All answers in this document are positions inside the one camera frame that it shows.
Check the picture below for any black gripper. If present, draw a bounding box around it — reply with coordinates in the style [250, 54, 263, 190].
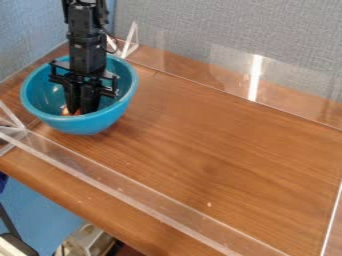
[49, 31, 119, 114]

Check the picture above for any brown and white mushroom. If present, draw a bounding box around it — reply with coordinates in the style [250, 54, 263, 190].
[61, 106, 81, 116]

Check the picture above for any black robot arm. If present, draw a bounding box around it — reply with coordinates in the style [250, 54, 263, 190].
[49, 0, 119, 115]

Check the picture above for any blue bowl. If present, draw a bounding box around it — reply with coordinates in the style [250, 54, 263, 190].
[20, 56, 139, 135]

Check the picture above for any clear acrylic front barrier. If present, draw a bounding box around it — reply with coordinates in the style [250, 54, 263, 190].
[0, 100, 288, 256]

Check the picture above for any clear acrylic barrier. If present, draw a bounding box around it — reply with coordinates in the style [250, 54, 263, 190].
[0, 100, 288, 256]
[113, 21, 342, 130]

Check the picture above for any white object under table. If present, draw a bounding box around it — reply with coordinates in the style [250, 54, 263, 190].
[53, 223, 116, 256]

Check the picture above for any black stand leg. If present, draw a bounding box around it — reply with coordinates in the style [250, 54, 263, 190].
[0, 203, 39, 256]

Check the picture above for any clear acrylic back barrier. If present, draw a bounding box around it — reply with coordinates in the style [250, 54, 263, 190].
[113, 21, 342, 130]

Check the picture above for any clear acrylic corner bracket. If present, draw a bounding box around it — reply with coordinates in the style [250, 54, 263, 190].
[107, 22, 139, 59]

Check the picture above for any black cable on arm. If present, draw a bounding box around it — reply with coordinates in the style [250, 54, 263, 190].
[99, 28, 120, 55]

